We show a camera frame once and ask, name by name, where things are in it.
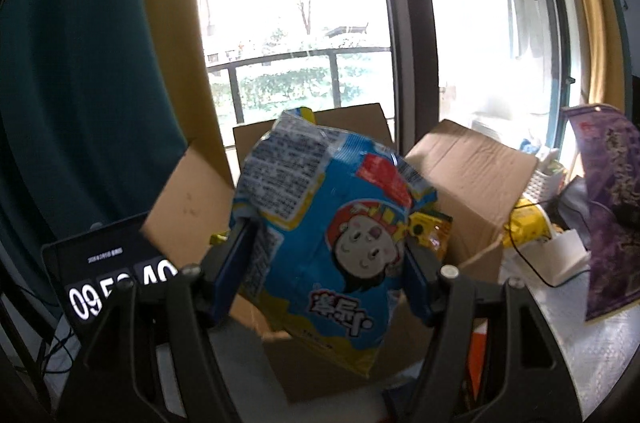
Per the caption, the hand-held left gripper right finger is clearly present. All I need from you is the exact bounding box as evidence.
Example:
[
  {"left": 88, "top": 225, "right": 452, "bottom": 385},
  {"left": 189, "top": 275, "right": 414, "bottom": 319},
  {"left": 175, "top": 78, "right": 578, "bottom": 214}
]
[{"left": 385, "top": 236, "right": 583, "bottom": 423}]

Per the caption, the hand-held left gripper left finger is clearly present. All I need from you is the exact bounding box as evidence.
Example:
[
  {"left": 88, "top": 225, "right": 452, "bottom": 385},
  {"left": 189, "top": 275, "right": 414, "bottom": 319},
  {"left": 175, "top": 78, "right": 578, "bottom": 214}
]
[{"left": 57, "top": 221, "right": 261, "bottom": 423}]

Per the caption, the blue cartoon snack packet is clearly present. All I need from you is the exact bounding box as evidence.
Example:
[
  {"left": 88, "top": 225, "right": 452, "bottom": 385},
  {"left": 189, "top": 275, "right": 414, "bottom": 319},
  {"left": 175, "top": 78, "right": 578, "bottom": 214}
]
[{"left": 232, "top": 110, "right": 438, "bottom": 379}]

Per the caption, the cardboard box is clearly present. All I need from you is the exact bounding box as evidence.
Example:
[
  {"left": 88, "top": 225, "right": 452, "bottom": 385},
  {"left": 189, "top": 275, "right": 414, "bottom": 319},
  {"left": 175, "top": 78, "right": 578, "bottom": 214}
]
[{"left": 140, "top": 103, "right": 541, "bottom": 404}]

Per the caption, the purple snack bag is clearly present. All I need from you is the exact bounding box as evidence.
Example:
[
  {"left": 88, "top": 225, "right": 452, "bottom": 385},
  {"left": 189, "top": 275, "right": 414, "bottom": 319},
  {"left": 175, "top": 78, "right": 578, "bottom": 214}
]
[{"left": 560, "top": 103, "right": 640, "bottom": 324}]

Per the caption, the yellow orange snack packet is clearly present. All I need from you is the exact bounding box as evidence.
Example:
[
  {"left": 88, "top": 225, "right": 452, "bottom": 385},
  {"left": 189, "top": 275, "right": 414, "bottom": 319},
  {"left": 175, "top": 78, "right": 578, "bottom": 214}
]
[{"left": 410, "top": 210, "right": 453, "bottom": 261}]

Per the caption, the yellow plastic bag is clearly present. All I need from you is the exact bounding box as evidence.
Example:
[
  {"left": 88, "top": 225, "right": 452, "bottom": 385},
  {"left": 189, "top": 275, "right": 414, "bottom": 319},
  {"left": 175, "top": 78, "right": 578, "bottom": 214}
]
[{"left": 502, "top": 198, "right": 556, "bottom": 251}]

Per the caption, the tablet with clock display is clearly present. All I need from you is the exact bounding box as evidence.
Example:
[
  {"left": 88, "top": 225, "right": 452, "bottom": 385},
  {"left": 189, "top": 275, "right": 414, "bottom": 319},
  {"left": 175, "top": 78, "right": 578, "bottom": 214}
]
[{"left": 41, "top": 212, "right": 178, "bottom": 329}]

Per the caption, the white woven basket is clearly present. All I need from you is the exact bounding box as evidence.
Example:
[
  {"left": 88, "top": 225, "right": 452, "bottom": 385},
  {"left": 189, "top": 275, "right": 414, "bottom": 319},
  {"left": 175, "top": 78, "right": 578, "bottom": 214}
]
[{"left": 522, "top": 158, "right": 568, "bottom": 204}]

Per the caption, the balcony railing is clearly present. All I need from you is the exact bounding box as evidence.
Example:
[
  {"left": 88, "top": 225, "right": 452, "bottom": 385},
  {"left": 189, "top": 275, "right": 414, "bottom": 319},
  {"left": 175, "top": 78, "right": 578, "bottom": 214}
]
[{"left": 205, "top": 48, "right": 393, "bottom": 124}]

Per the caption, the yellow curtain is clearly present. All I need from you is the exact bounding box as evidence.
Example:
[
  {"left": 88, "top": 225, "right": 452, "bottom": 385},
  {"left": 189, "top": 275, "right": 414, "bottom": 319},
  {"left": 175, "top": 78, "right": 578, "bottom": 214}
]
[
  {"left": 135, "top": 0, "right": 236, "bottom": 188},
  {"left": 542, "top": 0, "right": 608, "bottom": 114}
]

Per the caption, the black window frame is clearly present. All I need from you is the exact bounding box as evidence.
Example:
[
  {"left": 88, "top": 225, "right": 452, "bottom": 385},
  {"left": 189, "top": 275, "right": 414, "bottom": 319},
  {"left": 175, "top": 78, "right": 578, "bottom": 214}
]
[{"left": 365, "top": 0, "right": 451, "bottom": 154}]

